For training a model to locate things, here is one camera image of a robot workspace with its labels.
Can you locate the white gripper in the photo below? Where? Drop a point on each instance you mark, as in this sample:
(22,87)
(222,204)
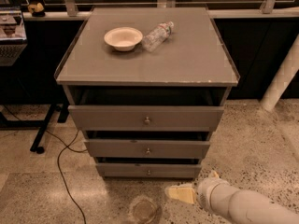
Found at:
(206,190)

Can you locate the grey bottom drawer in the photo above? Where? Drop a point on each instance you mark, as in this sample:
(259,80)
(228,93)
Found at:
(183,171)

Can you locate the grey drawer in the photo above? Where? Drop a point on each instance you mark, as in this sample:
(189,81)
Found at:
(183,171)
(146,118)
(147,148)

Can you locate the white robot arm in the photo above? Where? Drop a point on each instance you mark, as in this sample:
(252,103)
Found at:
(239,206)

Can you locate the grey middle drawer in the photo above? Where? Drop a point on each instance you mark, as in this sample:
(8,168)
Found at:
(147,148)

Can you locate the grey drawer cabinet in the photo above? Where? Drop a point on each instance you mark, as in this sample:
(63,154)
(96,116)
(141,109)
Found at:
(190,68)

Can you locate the grey top drawer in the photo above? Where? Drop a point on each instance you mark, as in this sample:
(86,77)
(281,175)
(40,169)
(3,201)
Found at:
(146,118)

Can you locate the white diagonal pillar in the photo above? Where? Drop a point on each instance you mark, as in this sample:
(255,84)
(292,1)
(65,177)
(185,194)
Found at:
(283,77)

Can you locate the clear plastic water bottle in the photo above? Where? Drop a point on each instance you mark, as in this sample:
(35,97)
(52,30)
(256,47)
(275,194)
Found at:
(157,36)

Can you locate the white paper bowl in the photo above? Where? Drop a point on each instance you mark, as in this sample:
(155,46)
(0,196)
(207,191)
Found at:
(123,38)

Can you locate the yellow black tape dispenser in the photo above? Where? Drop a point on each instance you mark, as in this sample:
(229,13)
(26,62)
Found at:
(36,9)

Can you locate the black desk frame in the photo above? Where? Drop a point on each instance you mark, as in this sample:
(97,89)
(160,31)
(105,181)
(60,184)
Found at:
(41,125)

